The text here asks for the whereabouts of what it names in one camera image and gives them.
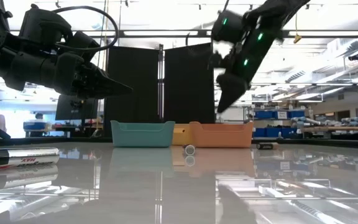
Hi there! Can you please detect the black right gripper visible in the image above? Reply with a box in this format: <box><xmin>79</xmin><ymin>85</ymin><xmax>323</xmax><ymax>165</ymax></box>
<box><xmin>216</xmin><ymin>29</ymin><xmax>279</xmax><ymax>113</ymax></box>

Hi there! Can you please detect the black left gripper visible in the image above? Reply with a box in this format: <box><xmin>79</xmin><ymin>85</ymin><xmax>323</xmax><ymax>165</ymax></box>
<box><xmin>53</xmin><ymin>52</ymin><xmax>133</xmax><ymax>99</ymax></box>

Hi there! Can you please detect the silver battery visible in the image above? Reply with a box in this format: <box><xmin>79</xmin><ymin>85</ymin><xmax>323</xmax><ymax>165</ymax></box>
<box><xmin>0</xmin><ymin>147</ymin><xmax>60</xmax><ymax>170</ymax></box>

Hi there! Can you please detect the black computer monitor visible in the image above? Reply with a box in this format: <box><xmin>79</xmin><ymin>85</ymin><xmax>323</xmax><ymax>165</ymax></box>
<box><xmin>55</xmin><ymin>94</ymin><xmax>99</xmax><ymax>128</ymax></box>

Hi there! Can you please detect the black partition panel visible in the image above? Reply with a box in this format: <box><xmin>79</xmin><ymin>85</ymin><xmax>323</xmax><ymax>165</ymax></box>
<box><xmin>103</xmin><ymin>45</ymin><xmax>160</xmax><ymax>138</ymax></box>
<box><xmin>163</xmin><ymin>42</ymin><xmax>216</xmax><ymax>124</ymax></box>

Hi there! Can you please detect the orange plastic bin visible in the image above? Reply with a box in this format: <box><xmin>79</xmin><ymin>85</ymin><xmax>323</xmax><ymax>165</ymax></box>
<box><xmin>189</xmin><ymin>121</ymin><xmax>254</xmax><ymax>149</ymax></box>

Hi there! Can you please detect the dark desk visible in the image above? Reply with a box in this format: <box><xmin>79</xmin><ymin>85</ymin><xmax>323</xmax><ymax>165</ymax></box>
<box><xmin>23</xmin><ymin>126</ymin><xmax>105</xmax><ymax>138</ymax></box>

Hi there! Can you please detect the black partition pole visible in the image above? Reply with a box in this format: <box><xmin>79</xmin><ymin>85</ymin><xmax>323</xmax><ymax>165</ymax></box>
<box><xmin>158</xmin><ymin>43</ymin><xmax>165</xmax><ymax>124</ymax></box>

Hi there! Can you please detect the yellow plastic bin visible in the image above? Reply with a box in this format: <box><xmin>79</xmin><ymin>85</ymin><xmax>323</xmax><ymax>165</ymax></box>
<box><xmin>172</xmin><ymin>123</ymin><xmax>195</xmax><ymax>146</ymax></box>

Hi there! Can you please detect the teal plastic bin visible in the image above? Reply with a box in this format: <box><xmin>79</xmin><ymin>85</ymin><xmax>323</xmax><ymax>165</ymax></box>
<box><xmin>110</xmin><ymin>120</ymin><xmax>176</xmax><ymax>148</ymax></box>

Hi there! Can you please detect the blue box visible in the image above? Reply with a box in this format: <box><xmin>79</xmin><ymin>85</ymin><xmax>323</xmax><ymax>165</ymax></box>
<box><xmin>23</xmin><ymin>121</ymin><xmax>47</xmax><ymax>131</ymax></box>

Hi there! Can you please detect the wooden workbench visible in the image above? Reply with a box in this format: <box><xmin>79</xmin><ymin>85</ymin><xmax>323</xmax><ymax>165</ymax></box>
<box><xmin>303</xmin><ymin>126</ymin><xmax>358</xmax><ymax>132</ymax></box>

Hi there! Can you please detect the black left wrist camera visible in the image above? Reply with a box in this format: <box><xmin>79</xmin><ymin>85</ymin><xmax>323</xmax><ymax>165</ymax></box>
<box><xmin>70</xmin><ymin>30</ymin><xmax>102</xmax><ymax>62</ymax></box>

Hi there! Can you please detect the black overhead frame beam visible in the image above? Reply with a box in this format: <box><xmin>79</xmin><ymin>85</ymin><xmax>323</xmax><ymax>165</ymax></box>
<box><xmin>9</xmin><ymin>30</ymin><xmax>358</xmax><ymax>39</ymax></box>

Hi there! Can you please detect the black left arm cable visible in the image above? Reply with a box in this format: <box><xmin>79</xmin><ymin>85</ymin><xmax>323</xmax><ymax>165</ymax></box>
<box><xmin>51</xmin><ymin>5</ymin><xmax>119</xmax><ymax>52</ymax></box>

